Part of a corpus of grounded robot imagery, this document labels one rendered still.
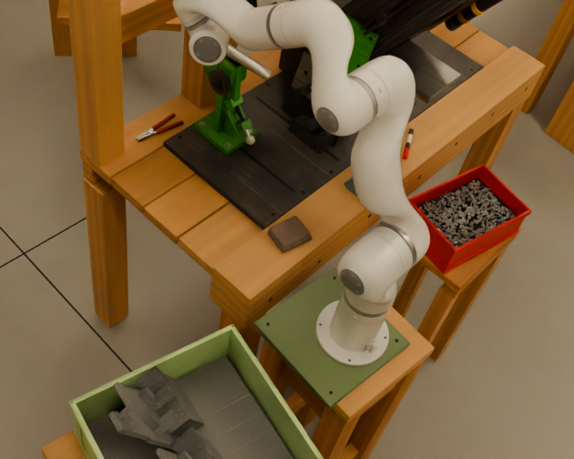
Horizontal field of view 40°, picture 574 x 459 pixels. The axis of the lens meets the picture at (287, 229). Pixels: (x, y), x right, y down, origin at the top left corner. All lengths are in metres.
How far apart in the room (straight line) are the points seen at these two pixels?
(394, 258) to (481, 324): 1.63
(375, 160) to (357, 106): 0.15
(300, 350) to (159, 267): 1.27
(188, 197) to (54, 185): 1.29
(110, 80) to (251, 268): 0.61
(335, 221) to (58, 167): 1.62
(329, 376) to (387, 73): 0.81
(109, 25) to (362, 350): 1.01
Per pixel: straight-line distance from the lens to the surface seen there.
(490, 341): 3.25
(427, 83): 2.34
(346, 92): 1.44
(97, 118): 2.15
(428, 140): 2.51
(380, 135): 1.56
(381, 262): 1.65
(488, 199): 2.44
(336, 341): 1.99
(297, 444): 1.84
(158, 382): 1.83
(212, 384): 1.94
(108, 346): 2.96
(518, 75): 2.90
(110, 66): 2.07
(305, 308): 2.05
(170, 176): 2.27
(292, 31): 1.53
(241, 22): 1.66
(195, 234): 2.14
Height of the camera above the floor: 2.57
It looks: 51 degrees down
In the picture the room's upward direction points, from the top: 13 degrees clockwise
